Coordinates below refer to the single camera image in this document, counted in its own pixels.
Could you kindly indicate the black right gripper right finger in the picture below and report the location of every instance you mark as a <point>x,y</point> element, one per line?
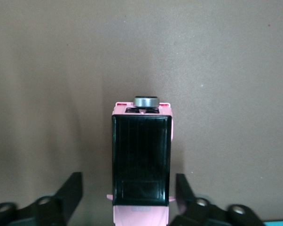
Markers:
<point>202,214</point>

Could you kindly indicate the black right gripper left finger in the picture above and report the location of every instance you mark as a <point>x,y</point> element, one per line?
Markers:
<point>52,209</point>

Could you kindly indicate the cyan plastic bin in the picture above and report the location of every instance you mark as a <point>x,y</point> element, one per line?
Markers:
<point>280,223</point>

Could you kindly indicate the pink jeep toy black roof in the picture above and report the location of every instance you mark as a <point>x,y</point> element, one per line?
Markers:
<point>141,153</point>

